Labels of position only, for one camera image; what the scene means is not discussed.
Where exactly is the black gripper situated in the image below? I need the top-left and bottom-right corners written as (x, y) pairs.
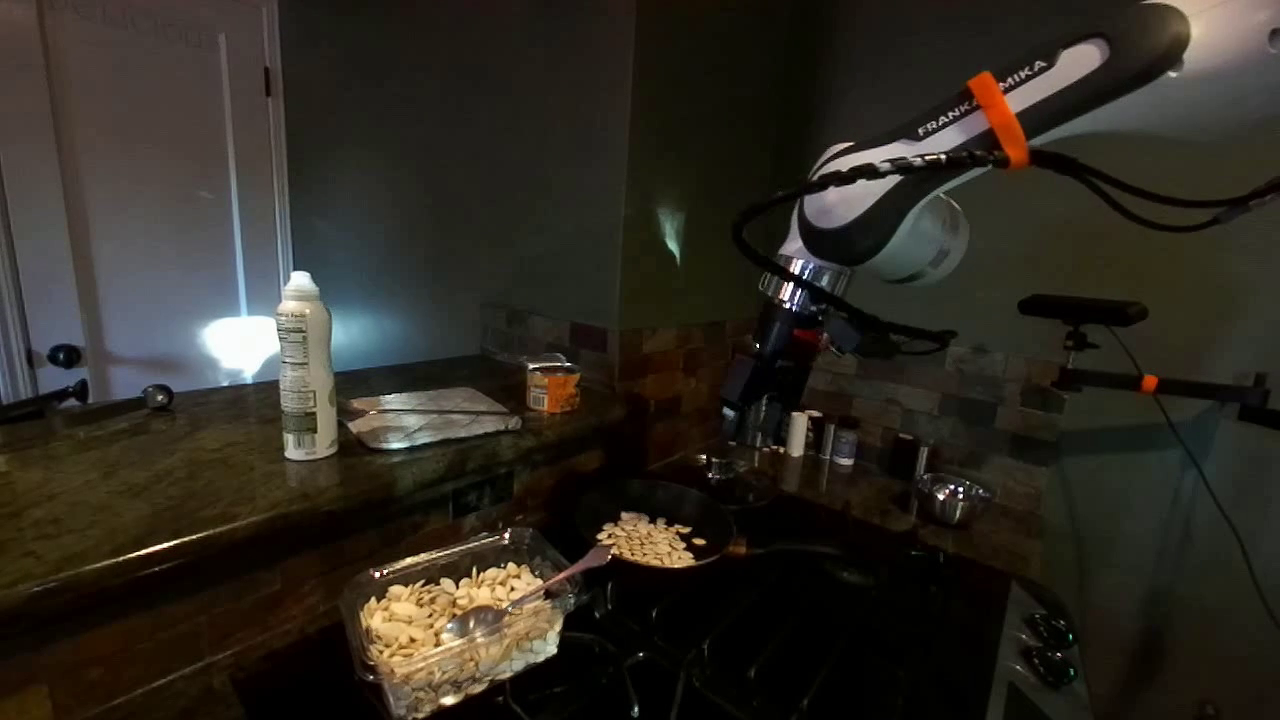
top-left (735, 295), bottom-right (835, 413)

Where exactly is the orange food can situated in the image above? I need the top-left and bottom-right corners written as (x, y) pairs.
top-left (519, 351), bottom-right (583, 419)

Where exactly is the white shaker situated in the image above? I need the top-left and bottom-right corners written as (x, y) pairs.
top-left (782, 406), bottom-right (817, 462)

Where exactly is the grey shaker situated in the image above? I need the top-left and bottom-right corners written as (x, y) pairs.
top-left (820, 413), bottom-right (866, 470)

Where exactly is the dark shaker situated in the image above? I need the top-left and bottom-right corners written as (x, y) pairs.
top-left (883, 427), bottom-right (935, 486)

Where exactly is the small metal cup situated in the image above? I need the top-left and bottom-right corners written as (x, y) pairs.
top-left (921, 470), bottom-right (997, 526)

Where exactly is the black pan with pasta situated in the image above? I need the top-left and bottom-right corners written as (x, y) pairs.
top-left (583, 498), bottom-right (753, 575)

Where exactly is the metal spoon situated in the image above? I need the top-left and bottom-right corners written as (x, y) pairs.
top-left (443, 538), bottom-right (619, 641)

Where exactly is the grey quilted pot holder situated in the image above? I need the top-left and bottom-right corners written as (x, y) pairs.
top-left (340, 383), bottom-right (530, 455)

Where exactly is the black stove knob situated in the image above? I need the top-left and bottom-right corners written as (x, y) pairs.
top-left (1019, 643), bottom-right (1089, 696)
top-left (1026, 604), bottom-right (1083, 653)

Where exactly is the glass container with pasta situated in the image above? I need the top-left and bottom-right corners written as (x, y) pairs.
top-left (337, 522), bottom-right (580, 720)

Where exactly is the white plastic bottle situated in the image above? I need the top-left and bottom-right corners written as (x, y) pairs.
top-left (272, 268), bottom-right (344, 462)

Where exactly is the white door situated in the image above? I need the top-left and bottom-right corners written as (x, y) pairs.
top-left (0, 0), bottom-right (295, 404)

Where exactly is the black camera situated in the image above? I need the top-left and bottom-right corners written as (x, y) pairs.
top-left (1017, 290), bottom-right (1152, 333)

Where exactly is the orange velcro strap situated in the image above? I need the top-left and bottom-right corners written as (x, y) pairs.
top-left (966, 69), bottom-right (1037, 170)

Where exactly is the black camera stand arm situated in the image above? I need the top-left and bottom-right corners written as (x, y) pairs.
top-left (1047, 325), bottom-right (1280, 430)

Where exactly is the thin black camera cable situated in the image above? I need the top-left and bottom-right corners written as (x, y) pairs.
top-left (1113, 329), bottom-right (1280, 632)

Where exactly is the dark door lever handle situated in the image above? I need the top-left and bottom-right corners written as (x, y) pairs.
top-left (0, 339), bottom-right (93, 427)

